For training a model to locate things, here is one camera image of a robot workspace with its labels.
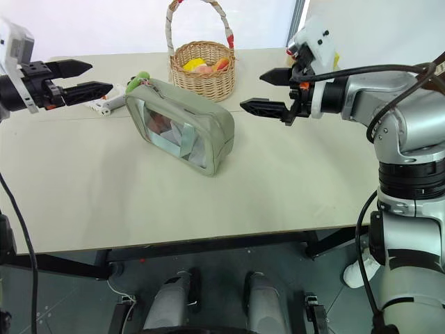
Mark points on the black floor stand foot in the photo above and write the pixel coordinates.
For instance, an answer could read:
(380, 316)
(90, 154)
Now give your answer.
(120, 316)
(316, 313)

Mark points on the green zippered pouch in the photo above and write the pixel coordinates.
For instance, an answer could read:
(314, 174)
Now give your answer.
(208, 118)

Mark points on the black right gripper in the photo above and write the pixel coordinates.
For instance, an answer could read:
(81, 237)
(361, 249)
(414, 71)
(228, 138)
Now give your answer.
(299, 101)

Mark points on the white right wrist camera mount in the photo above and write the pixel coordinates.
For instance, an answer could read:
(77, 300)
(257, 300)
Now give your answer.
(321, 45)

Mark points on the orange toy fruit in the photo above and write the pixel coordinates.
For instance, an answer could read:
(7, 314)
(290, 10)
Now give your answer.
(222, 63)

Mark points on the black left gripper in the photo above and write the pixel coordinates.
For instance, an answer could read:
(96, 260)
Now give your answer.
(36, 85)

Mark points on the yellow toy fruit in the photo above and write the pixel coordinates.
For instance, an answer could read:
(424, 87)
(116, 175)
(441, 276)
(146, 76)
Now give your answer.
(193, 64)

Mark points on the white shoe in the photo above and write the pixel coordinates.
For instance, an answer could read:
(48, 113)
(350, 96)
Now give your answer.
(358, 271)

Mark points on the pink toy peach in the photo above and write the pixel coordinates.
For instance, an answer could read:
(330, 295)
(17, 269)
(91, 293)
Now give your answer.
(203, 69)

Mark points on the dark window frame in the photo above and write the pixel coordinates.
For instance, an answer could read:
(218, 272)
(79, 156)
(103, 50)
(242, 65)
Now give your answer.
(297, 21)

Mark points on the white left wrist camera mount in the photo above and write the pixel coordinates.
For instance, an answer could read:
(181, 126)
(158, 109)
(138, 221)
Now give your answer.
(14, 41)

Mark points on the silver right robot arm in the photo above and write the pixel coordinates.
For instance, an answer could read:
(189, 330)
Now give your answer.
(406, 146)

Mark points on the green plush zipper charm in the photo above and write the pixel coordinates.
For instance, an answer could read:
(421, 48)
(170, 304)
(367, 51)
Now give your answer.
(137, 80)

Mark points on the white plastic tool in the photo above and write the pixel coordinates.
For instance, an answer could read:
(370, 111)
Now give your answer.
(107, 102)

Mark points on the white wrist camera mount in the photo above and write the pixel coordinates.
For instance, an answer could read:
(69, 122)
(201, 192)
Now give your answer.
(14, 41)
(321, 45)

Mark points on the grey robot leg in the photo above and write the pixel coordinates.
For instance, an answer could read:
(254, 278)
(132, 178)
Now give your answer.
(266, 302)
(167, 302)

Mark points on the yellow object behind mount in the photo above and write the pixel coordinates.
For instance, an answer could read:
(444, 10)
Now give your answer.
(336, 60)

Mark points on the black table frame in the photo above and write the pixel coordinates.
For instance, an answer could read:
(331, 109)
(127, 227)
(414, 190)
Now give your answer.
(194, 245)

